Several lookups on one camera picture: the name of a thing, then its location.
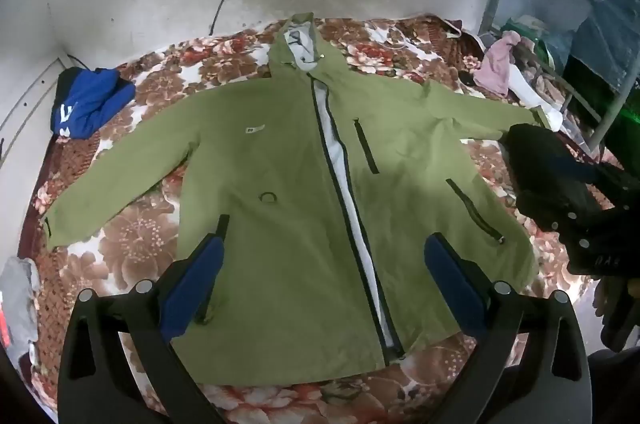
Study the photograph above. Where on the grey cloth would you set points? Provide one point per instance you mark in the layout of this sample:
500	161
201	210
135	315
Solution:
17	304

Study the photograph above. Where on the white garment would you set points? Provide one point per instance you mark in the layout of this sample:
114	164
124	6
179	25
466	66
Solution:
532	96

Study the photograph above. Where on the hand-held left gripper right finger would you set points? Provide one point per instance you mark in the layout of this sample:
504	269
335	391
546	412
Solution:
452	289

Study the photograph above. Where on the floral blanket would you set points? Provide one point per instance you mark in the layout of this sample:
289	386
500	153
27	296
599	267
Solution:
135	229

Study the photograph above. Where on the pink garment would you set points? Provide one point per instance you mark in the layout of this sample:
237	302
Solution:
492	63

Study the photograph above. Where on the blue clothing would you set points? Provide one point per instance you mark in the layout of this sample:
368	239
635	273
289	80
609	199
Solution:
87	103

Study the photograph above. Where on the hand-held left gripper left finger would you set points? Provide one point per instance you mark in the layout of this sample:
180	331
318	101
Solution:
192	289

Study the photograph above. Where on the green hooded jacket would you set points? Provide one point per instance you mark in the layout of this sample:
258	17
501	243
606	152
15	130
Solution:
280	163

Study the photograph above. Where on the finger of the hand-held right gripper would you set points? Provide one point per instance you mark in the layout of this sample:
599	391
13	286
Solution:
550	204
540	148

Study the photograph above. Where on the person's right hand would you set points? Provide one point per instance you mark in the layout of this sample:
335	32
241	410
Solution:
617	314

